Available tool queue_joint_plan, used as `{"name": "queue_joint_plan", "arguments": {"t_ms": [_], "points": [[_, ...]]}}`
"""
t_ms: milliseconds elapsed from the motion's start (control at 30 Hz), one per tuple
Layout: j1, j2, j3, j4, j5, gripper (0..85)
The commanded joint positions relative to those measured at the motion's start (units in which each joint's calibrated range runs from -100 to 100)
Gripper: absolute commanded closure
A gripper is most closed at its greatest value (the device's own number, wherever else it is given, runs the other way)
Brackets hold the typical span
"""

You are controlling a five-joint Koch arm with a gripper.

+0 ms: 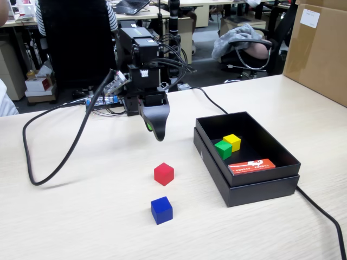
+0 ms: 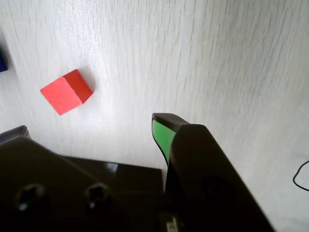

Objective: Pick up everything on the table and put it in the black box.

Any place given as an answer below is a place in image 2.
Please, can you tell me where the thin black wire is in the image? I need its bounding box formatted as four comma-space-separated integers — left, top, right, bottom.
292, 159, 309, 192

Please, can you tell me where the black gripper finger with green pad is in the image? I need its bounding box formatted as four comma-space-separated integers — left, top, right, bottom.
151, 112, 276, 232

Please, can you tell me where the blue wooden cube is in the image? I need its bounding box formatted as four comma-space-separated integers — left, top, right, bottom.
0, 45, 9, 73

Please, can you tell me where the red wooden cube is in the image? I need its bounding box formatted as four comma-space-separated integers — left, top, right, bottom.
40, 69, 94, 116

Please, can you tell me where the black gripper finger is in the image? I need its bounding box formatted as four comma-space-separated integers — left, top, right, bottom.
0, 125, 131, 232

